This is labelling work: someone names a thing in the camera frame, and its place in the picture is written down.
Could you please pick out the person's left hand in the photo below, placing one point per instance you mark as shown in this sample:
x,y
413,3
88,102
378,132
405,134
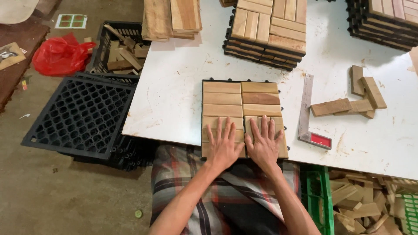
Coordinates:
x,y
223,151

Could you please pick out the person's right hand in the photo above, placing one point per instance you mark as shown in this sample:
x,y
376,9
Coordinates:
x,y
264,151

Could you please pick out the wooden deck tile black base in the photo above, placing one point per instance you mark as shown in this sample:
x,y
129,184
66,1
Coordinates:
x,y
228,99

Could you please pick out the plaid sarong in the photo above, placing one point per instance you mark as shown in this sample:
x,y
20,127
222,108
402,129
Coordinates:
x,y
225,199

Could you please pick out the green plastic crate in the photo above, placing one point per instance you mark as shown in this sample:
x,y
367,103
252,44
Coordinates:
x,y
315,199

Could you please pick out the green bottle cap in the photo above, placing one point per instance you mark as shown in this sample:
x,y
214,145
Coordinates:
x,y
138,213

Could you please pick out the short wooden slat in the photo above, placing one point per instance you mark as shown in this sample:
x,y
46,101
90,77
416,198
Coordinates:
x,y
374,93
361,106
356,80

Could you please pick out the heap of wood offcuts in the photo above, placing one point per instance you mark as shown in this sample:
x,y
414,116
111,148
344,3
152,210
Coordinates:
x,y
359,205

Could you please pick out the small wooden slat piece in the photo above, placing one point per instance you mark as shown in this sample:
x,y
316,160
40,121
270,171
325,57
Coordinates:
x,y
370,114

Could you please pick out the stack of wooden deck tiles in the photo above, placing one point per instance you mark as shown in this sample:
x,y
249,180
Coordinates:
x,y
271,29
388,22

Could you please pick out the pile of wooden planks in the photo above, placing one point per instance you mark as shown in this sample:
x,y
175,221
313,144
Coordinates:
x,y
173,18

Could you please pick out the black crate with wood offcuts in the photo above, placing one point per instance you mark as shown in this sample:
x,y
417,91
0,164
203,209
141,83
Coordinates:
x,y
119,52

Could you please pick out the stack of black plastic grids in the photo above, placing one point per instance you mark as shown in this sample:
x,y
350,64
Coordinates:
x,y
81,117

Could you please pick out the green and white plastic basket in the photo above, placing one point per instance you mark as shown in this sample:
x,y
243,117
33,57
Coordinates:
x,y
408,212

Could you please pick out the red plastic bag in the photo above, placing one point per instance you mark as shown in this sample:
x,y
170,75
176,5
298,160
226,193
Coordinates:
x,y
60,55

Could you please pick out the green and white sticker sheet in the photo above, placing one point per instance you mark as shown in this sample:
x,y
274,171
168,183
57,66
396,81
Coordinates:
x,y
71,21

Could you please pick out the brown floor mat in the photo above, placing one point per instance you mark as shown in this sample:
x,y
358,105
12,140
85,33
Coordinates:
x,y
16,55

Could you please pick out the cardboard piece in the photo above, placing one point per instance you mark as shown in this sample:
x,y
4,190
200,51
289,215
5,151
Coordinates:
x,y
9,54

